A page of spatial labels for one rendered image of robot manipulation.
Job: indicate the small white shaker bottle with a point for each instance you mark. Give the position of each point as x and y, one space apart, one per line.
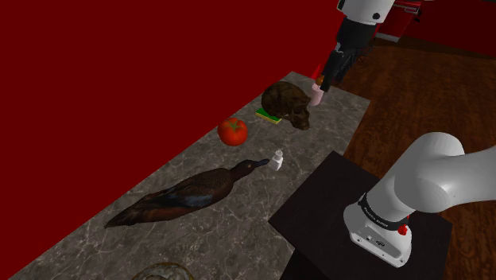
276 161

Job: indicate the red tomato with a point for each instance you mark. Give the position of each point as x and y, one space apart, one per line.
232 132

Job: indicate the pink bottle with orange cap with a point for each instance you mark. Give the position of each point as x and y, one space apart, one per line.
316 97

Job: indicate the green and yellow sponge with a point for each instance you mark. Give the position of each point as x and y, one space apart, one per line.
266 114

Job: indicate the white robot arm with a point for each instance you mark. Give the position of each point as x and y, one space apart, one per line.
426 174

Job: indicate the red cabinet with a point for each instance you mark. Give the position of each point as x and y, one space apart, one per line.
399 19

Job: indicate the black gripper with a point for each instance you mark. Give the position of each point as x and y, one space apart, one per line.
355 35

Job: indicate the brown duck figure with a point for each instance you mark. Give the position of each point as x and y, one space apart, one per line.
186 196

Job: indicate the dark robot stand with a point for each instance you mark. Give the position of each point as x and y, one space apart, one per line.
321 217

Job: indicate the dark brown skull figure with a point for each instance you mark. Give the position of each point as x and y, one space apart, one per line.
286 101

